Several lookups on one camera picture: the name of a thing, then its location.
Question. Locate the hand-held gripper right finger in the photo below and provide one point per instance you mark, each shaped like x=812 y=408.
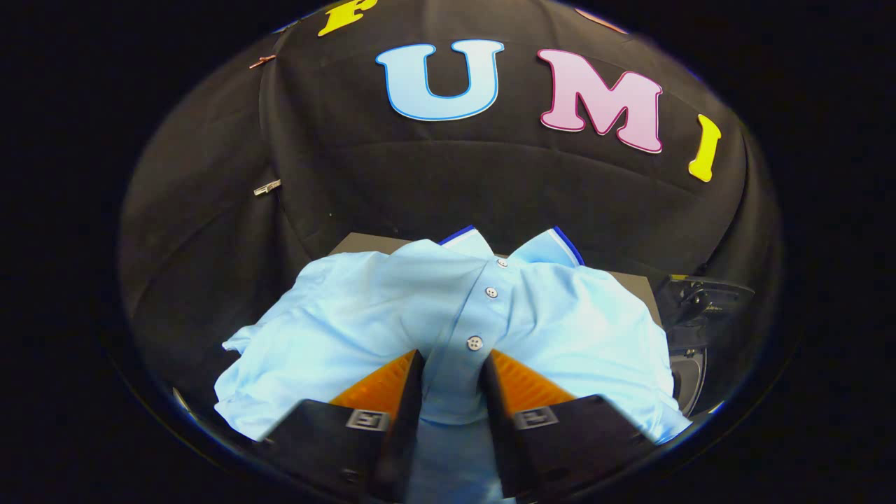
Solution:
x=500 y=434

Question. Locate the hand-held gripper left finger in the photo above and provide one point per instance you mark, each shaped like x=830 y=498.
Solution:
x=402 y=434

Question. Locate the light blue polo shirt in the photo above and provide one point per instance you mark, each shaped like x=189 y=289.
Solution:
x=350 y=322

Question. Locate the grey washing machine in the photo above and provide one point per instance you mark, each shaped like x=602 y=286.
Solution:
x=689 y=381

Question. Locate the dark glass washing machine lid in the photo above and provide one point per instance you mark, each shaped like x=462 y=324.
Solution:
x=707 y=308

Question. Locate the silver cloth clip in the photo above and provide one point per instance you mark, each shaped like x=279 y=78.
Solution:
x=267 y=187

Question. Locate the copper cloth clip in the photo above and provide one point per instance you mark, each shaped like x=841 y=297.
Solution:
x=262 y=61

